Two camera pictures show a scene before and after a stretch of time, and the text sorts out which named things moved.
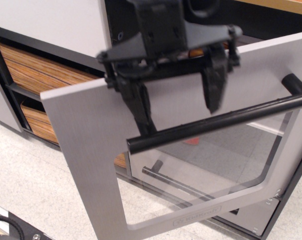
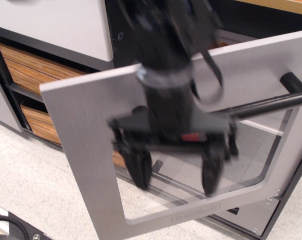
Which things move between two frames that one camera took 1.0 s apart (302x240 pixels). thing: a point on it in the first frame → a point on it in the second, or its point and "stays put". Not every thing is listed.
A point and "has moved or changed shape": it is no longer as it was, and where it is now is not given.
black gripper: x=166 y=36 → x=191 y=126
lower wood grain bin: x=40 y=123 stays put
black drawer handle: x=155 y=171 stays put
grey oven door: x=176 y=186 has moved or changed shape
